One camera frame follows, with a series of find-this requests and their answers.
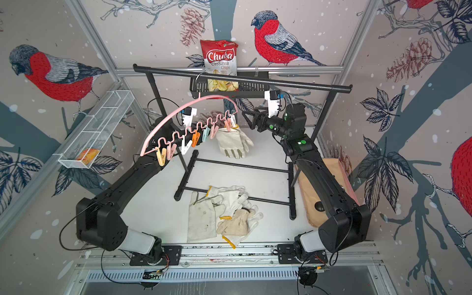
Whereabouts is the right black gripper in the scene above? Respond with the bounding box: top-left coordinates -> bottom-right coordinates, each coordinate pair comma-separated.
241,106 -> 292,143

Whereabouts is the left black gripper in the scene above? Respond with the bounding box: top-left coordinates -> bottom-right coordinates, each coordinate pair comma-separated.
166,123 -> 214,151

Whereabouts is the green-striped leather glove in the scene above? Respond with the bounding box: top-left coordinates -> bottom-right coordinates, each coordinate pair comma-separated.
216,129 -> 246,159

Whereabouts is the black clothes rack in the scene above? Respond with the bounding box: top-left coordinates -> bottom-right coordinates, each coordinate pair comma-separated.
132,64 -> 354,221

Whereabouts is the pink clip hanger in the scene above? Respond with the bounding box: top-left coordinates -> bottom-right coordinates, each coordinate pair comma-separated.
140,95 -> 239,167

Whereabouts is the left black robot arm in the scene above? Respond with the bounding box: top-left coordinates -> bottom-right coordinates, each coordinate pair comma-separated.
76,154 -> 164,263

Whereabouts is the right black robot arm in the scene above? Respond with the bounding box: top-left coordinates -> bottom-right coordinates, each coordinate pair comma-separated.
243,103 -> 371,254

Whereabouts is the white clothespin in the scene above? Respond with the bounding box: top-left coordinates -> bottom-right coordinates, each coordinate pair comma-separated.
181,140 -> 192,155

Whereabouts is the orange clothespin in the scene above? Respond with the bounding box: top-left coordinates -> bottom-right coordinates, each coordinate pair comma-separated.
191,132 -> 201,148

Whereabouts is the yellow clothespin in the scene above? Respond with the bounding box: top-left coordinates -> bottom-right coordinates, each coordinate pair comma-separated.
156,148 -> 167,167

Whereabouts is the mint green clothespin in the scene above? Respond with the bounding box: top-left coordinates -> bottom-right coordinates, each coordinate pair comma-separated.
202,127 -> 211,142

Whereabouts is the red cassava chips bag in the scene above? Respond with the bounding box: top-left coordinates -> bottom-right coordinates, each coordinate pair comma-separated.
200,40 -> 239,92

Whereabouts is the white yellow-trim work glove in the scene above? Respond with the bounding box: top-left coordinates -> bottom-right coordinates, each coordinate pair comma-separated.
206,186 -> 251,220

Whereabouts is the orange snack packet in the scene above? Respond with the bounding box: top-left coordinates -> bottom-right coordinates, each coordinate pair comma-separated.
76,148 -> 100,166

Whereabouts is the black ladle spoon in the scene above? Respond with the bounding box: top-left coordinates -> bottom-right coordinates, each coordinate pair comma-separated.
314,201 -> 325,212

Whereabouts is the tan pink-edged placemat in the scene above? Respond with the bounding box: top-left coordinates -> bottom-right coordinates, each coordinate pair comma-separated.
297,158 -> 360,227

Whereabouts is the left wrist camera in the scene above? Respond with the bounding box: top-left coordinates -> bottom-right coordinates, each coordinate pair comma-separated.
181,107 -> 197,127

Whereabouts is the dark wall basket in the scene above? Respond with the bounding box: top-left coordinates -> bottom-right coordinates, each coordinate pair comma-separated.
189,77 -> 269,98

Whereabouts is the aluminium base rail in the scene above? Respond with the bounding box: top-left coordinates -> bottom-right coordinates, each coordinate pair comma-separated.
76,243 -> 378,288

